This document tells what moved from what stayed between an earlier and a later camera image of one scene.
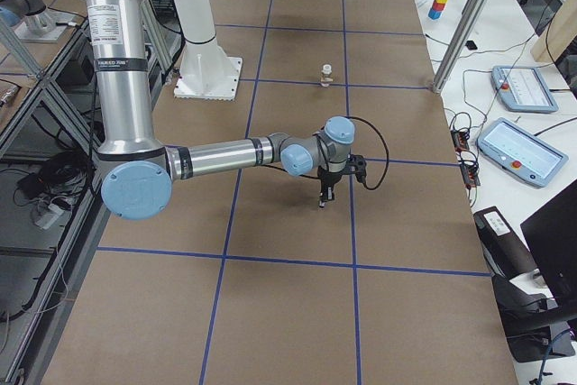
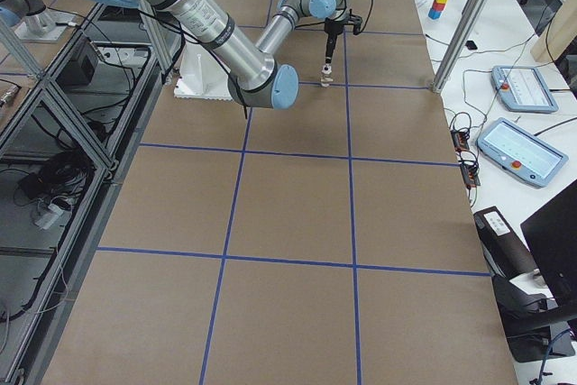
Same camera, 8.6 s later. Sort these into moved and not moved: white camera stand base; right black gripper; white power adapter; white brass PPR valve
Moved: right black gripper
Not moved: white camera stand base; white brass PPR valve; white power adapter
